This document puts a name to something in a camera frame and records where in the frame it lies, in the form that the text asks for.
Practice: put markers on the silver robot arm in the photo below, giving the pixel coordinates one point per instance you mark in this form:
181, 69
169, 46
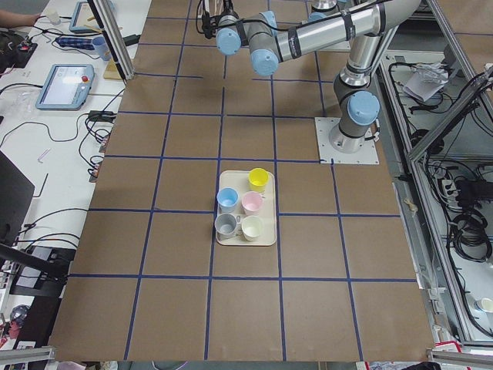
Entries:
365, 25

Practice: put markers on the yellow plastic cup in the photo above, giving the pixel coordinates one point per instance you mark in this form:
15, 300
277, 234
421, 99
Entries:
258, 179

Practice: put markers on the pink plastic cup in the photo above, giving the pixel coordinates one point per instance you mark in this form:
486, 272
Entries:
252, 203

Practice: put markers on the blue plastic cup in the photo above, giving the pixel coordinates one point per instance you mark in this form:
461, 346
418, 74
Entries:
227, 199

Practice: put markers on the cream plastic cup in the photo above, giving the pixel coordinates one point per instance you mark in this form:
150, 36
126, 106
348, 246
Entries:
252, 227

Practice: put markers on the grey plastic cup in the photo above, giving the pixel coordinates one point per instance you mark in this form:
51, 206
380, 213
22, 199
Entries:
225, 225

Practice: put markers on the blue cup on desk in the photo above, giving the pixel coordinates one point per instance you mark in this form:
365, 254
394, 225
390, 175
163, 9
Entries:
100, 46

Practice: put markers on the beige plastic tray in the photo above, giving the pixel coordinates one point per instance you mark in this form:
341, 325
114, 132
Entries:
238, 180

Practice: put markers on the wooden mug tree stand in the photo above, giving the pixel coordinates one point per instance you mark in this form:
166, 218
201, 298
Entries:
120, 66

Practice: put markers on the black power adapter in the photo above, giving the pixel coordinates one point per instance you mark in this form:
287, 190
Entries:
131, 40

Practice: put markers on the near blue teach pendant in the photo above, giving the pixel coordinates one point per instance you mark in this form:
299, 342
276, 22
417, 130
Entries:
66, 87

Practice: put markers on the blue teach pendant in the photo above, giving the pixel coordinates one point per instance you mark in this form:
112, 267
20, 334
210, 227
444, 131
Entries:
83, 20
66, 87

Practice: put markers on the blue plaid pencil case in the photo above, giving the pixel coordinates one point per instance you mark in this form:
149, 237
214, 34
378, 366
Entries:
74, 42

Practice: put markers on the far blue teach pendant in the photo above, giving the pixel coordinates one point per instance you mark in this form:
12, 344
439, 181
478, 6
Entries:
83, 20

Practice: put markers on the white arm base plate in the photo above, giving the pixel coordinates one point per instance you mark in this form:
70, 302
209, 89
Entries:
335, 148

